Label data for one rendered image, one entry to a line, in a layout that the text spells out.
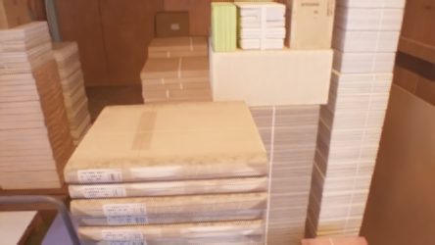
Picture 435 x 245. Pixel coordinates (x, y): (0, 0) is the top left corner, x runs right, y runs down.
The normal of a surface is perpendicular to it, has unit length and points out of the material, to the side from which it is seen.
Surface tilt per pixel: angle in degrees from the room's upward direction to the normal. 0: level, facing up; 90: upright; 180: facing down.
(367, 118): 90
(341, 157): 90
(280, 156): 90
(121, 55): 90
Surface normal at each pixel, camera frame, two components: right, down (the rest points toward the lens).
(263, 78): 0.07, 0.42
